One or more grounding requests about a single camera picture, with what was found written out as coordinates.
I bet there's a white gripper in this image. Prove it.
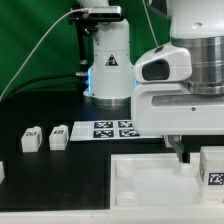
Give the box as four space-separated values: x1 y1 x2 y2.
131 83 224 162

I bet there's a white square tabletop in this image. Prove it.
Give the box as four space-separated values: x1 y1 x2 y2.
110 153 224 224

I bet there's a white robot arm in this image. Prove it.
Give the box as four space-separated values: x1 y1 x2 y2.
77 0 224 155

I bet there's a white marker plate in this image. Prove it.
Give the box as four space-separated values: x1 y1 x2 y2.
70 120 161 141

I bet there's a white block left edge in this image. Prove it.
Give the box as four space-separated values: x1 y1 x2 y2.
0 162 5 184

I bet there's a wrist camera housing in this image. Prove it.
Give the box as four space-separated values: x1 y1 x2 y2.
134 43 192 84

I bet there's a black cable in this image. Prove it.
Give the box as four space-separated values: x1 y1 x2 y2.
2 73 88 101

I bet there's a white front rail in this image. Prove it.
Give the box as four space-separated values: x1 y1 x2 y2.
0 211 112 224

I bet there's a black camera on mount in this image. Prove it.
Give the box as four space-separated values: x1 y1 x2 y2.
68 6 122 23

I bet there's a white cable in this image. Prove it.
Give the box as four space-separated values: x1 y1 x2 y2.
0 8 88 101

